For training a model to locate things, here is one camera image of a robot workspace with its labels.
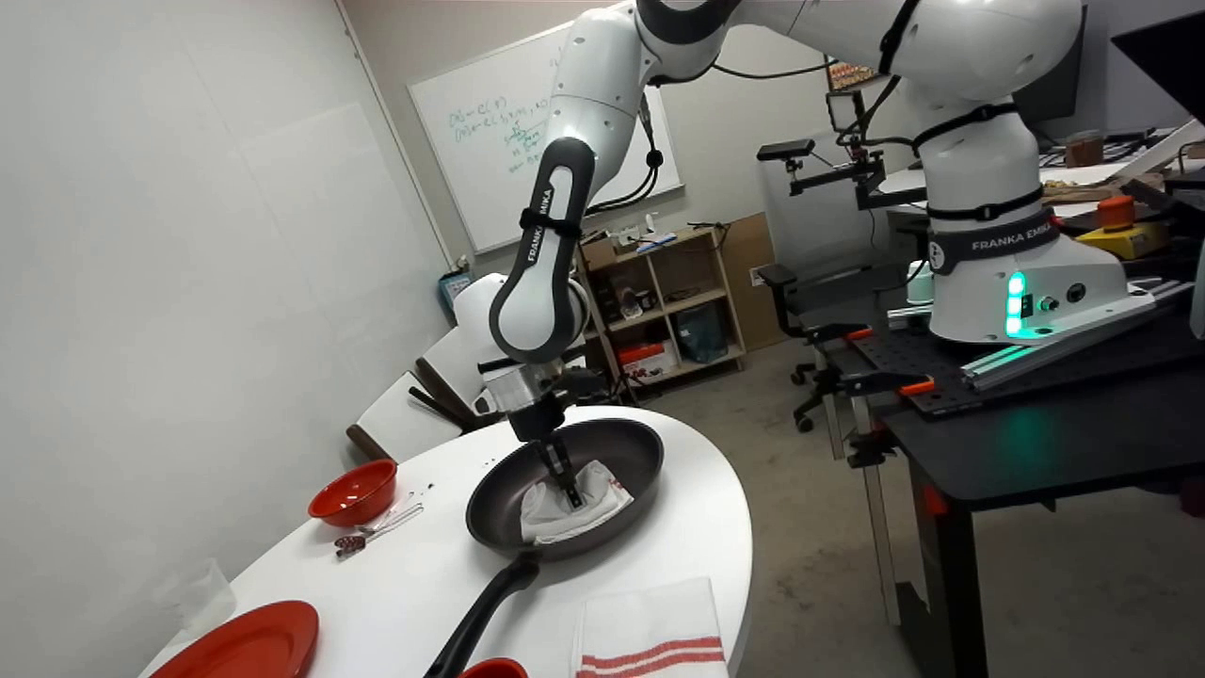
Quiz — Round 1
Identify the black frying pan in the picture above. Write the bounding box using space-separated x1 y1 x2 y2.
426 418 661 678

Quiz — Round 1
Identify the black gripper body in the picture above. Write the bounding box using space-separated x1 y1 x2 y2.
479 359 574 495

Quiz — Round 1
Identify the orange black clamp right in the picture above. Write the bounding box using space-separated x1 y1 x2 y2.
843 372 946 471

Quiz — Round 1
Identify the wooden shelf unit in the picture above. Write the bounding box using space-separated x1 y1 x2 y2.
578 225 745 389

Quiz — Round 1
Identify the small dark object on table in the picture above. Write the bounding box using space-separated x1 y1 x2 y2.
335 532 371 560

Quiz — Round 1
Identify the red cup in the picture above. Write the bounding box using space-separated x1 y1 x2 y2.
459 654 530 678

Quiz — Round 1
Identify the clear plastic cup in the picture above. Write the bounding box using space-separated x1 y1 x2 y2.
155 560 229 634

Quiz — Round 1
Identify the wooden chair white cushion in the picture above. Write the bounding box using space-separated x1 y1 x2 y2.
347 372 459 461

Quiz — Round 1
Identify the orange black clamp left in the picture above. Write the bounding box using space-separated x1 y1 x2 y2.
843 326 921 372

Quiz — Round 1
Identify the round white pedestal table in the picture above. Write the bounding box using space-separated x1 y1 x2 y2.
229 406 754 678

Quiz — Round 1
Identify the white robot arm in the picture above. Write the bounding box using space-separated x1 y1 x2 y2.
490 0 1082 498

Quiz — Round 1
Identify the whiteboard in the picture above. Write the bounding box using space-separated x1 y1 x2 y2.
406 14 687 257

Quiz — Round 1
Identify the red plate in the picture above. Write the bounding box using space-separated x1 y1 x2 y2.
150 598 321 678

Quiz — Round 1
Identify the black desk with pegboard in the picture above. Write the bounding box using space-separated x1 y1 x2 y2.
864 306 1205 678

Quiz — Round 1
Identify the black office chair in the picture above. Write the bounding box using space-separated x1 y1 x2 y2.
754 136 879 437

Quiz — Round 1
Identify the red bowl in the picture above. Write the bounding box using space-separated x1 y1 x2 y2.
308 461 397 526

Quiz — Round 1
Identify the orange black clamp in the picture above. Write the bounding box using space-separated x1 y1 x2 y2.
843 326 921 372
843 372 946 471

